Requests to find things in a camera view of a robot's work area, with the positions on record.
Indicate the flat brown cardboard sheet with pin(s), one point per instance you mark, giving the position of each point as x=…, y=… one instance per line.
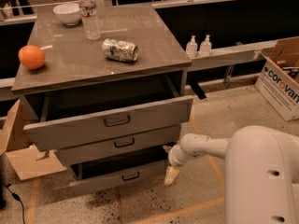
x=30, y=163

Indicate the sanitizer pump bottle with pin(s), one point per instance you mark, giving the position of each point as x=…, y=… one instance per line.
x=205, y=47
x=191, y=47

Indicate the upright brown cardboard panel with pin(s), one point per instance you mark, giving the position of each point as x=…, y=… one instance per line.
x=12, y=136

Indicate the orange fruit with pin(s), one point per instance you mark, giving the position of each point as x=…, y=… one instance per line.
x=32, y=57

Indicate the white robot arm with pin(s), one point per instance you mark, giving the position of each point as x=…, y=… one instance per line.
x=261, y=165

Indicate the grey bottom drawer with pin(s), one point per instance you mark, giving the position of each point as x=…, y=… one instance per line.
x=119, y=170

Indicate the grey middle drawer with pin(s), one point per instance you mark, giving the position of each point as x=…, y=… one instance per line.
x=117, y=146

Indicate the grey drawer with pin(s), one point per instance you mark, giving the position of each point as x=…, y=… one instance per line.
x=79, y=116
x=119, y=170
x=117, y=146

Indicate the crushed green soda can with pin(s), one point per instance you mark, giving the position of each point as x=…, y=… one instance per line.
x=118, y=50

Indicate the left sanitizer pump bottle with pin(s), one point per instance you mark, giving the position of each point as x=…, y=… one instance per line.
x=191, y=47

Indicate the clear plastic water bottle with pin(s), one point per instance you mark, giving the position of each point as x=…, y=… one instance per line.
x=88, y=12

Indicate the grey drawer cabinet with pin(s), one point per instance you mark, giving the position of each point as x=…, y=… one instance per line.
x=72, y=60

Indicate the right sanitizer pump bottle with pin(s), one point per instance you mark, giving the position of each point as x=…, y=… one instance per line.
x=205, y=47

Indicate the white bowl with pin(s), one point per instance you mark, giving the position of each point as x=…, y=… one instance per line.
x=68, y=13

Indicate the grey top drawer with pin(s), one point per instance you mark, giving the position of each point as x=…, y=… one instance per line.
x=79, y=116

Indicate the white corovan cardboard box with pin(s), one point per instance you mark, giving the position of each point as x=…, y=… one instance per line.
x=278, y=81

